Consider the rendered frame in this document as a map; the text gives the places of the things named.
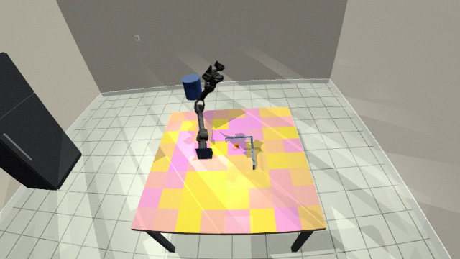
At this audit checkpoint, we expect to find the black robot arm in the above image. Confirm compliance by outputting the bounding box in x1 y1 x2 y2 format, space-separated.
194 73 224 148

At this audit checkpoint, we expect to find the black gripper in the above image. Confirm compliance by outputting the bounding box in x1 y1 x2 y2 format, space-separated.
202 61 224 81

